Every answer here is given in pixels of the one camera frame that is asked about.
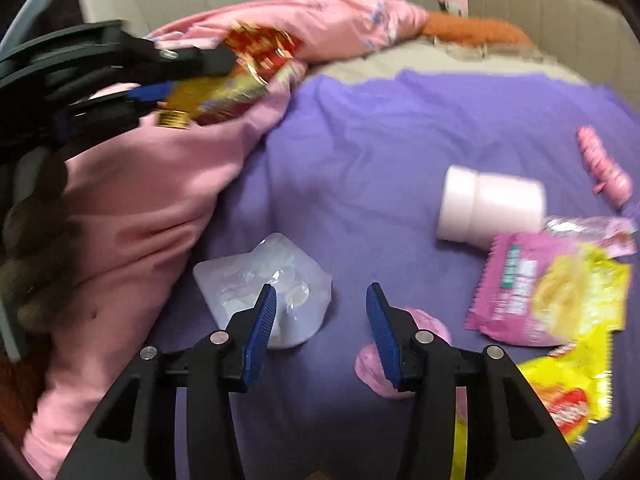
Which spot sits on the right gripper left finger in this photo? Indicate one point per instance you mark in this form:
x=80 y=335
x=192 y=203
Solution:
x=131 y=433

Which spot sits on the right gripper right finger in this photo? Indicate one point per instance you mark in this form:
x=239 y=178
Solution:
x=511 y=435

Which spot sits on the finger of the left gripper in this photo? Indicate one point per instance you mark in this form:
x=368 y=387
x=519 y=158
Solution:
x=151 y=92
x=185 y=63

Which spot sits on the yellow wafer wrapper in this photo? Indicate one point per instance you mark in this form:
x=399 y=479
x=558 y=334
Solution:
x=574 y=382

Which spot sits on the red gold snack wrapper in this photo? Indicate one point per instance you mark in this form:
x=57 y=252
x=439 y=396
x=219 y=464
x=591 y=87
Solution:
x=262 y=53

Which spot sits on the gloved left hand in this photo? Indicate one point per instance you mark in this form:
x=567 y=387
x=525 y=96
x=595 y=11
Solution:
x=38 y=248

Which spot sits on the pink floral duvet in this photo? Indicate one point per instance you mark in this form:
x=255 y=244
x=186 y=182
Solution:
x=144 y=198

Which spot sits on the pink yellow chip bag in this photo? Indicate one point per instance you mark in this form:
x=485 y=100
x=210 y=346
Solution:
x=538 y=290

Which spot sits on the pink heart plastic tray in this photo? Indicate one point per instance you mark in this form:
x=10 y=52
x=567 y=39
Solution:
x=368 y=365

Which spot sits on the purple bed blanket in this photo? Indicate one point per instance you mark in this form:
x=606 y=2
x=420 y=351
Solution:
x=353 y=175

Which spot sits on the clear plastic blister pack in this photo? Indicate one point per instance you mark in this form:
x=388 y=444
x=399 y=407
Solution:
x=304 y=291

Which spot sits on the pink clear candy wrapper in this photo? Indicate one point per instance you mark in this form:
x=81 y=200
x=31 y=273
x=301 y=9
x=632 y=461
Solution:
x=615 y=235

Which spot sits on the pink plastic cup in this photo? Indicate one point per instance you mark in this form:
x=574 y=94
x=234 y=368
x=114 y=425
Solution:
x=477 y=206

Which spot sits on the beige bed sheet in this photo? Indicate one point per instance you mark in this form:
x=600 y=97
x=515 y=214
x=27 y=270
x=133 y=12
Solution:
x=426 y=56

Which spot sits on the pink caterpillar toy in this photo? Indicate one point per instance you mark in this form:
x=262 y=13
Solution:
x=611 y=180

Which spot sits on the pink plush toy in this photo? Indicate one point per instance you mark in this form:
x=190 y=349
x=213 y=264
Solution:
x=456 y=7

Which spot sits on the orange pillow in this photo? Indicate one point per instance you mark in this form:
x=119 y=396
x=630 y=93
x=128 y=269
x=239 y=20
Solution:
x=473 y=32

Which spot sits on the beige bed headboard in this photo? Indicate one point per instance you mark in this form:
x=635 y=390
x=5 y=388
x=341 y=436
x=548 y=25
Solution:
x=587 y=36

